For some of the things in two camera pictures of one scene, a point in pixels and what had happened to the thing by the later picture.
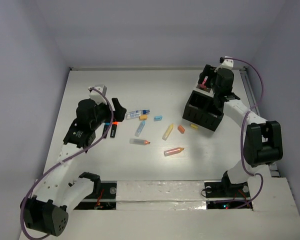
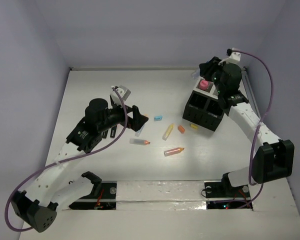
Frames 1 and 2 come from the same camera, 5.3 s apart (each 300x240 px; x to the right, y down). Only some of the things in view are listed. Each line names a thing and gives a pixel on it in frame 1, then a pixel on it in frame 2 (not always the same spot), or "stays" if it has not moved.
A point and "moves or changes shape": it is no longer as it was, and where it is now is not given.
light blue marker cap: x=157 y=118 stays
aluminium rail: x=253 y=98 stays
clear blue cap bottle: x=135 y=113 moves or changes shape
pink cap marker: x=203 y=85 stays
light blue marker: x=140 y=128 stays
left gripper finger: x=120 y=111 -> x=138 y=120
